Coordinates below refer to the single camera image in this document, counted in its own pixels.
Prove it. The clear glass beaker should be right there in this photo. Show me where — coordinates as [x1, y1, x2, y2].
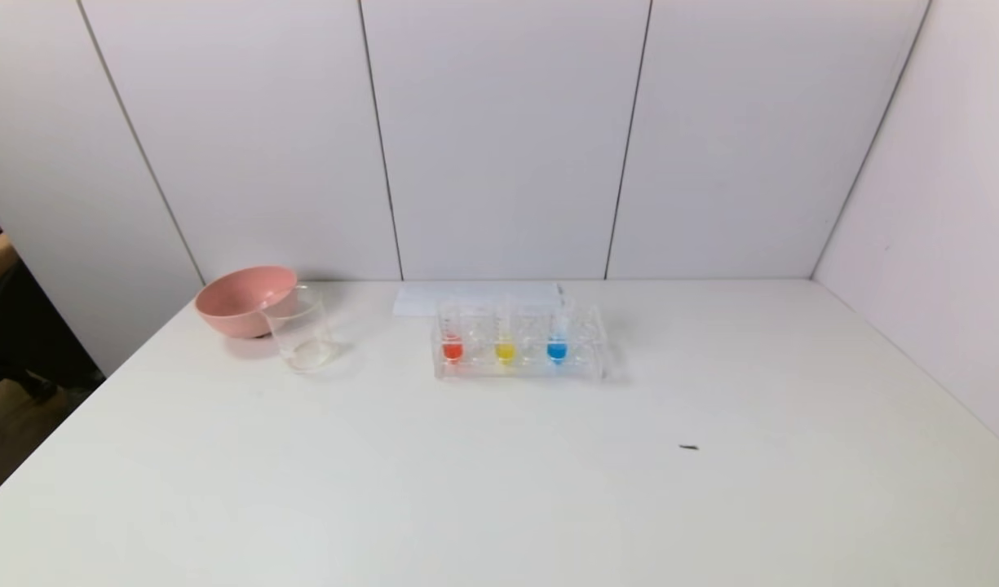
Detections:
[259, 285, 338, 373]

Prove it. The clear acrylic test tube rack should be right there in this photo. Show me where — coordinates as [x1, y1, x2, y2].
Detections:
[432, 300, 610, 382]

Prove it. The white paper sheet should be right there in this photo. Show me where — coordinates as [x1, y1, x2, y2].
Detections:
[392, 282, 564, 317]

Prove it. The test tube with yellow pigment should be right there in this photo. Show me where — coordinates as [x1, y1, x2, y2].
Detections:
[493, 295, 518, 365]

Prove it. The test tube with blue pigment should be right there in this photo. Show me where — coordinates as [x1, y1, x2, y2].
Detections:
[546, 293, 571, 364]

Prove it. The test tube with red pigment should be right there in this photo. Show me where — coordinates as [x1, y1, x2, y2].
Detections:
[438, 298, 466, 364]

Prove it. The pink plastic bowl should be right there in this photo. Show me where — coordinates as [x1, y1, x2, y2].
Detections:
[194, 265, 298, 339]

